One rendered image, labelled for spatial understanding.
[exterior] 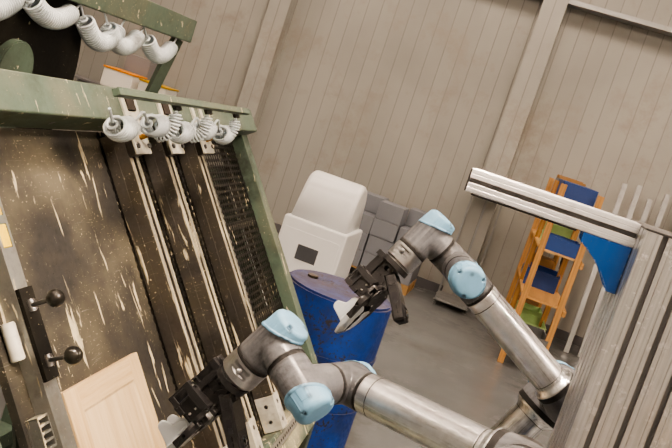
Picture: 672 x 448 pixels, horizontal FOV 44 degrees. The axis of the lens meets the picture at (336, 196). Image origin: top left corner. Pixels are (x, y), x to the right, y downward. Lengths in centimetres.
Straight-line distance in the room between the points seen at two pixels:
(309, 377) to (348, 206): 589
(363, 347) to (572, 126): 687
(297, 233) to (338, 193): 51
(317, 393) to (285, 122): 1040
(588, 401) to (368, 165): 1000
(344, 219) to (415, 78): 444
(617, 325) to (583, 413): 16
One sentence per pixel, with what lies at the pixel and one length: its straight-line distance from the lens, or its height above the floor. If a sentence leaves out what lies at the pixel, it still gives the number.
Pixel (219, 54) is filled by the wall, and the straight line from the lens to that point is 1215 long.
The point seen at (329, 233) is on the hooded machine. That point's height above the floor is 94.
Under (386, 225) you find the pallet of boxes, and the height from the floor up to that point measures 76.
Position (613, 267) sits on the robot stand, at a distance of 156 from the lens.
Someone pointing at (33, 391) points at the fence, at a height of 131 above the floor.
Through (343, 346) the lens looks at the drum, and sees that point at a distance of 474.
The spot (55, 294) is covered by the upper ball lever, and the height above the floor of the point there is 153.
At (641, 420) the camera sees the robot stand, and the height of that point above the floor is 172.
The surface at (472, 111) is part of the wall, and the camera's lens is 1121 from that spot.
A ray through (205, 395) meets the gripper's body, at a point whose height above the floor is 149.
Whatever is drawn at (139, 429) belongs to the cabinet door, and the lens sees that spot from 218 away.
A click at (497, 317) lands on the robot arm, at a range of 182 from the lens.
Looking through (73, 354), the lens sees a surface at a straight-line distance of 173.
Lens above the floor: 207
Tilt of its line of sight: 6 degrees down
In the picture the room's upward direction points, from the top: 18 degrees clockwise
